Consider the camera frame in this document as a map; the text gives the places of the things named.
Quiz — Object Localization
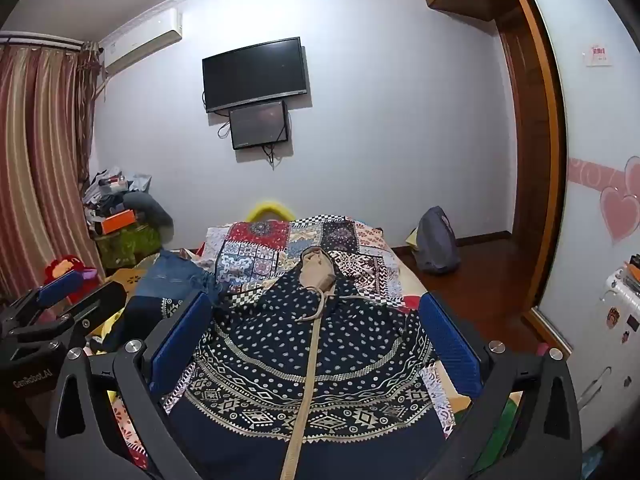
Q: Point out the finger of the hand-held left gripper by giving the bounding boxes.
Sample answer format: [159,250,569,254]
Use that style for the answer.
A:
[19,281,127,349]
[0,269,86,337]

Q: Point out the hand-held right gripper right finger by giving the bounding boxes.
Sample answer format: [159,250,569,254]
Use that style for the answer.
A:
[419,291,584,480]

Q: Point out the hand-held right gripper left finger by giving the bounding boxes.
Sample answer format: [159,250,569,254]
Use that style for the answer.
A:
[45,290,216,480]

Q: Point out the navy patterned dress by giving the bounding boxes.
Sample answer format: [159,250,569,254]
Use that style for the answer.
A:
[162,257,451,480]

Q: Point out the beige cord belt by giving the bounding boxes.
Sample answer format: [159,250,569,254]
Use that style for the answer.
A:
[279,247,368,480]

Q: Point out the red plush toy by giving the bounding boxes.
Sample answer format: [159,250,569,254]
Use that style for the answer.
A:
[43,255,102,306]

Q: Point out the green box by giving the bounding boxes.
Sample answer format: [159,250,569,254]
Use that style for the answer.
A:
[96,225,162,269]

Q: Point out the blue denim jeans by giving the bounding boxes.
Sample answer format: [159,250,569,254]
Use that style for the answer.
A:
[134,250,222,307]

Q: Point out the orange box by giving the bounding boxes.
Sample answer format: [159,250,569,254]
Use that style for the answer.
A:
[99,209,138,235]

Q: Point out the grey backpack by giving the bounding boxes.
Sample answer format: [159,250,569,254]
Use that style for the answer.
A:
[412,205,461,275]

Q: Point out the patchwork printed cloth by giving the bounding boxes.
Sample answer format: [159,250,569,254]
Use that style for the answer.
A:
[162,215,457,441]

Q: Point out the grey neck pillow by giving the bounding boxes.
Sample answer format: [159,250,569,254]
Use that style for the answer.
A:
[122,192,174,232]

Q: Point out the pile of clutter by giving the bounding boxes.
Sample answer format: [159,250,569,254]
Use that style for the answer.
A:
[81,165,153,226]

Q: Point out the striped pink curtain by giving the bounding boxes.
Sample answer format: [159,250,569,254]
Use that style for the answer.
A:
[0,34,107,323]

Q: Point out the white air conditioner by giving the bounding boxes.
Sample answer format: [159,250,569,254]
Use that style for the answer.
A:
[98,8,184,76]

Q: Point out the yellow ring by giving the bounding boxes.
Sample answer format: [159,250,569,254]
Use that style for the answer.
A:
[244,200,296,224]

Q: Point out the wooden door frame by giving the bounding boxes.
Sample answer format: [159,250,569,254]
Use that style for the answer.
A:
[494,0,569,353]

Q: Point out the pink heart wall sticker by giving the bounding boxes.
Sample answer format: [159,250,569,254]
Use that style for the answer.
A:
[567,155,640,247]

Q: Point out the small black wall monitor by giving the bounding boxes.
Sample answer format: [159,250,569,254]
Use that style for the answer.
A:
[229,100,291,150]

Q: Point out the large black wall television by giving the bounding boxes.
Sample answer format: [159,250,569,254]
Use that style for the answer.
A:
[202,37,307,114]

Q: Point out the red and white wall label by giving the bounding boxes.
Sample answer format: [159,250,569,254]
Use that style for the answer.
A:
[582,45,612,67]

